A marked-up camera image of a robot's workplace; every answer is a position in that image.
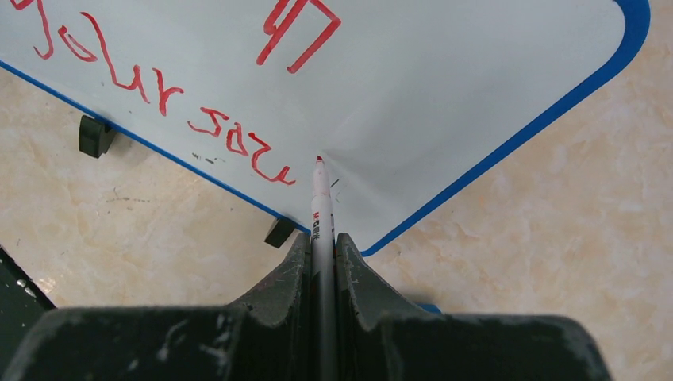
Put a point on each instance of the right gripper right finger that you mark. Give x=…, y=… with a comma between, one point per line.
x=385, y=336

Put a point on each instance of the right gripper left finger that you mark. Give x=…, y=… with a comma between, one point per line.
x=262, y=335

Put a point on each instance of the white whiteboard marker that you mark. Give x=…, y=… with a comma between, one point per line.
x=322, y=245

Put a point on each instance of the blue framed whiteboard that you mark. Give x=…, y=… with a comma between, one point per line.
x=406, y=101

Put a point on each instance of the metal whiteboard stand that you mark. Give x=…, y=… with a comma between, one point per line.
x=96, y=137

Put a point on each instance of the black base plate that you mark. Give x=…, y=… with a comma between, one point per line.
x=22, y=305

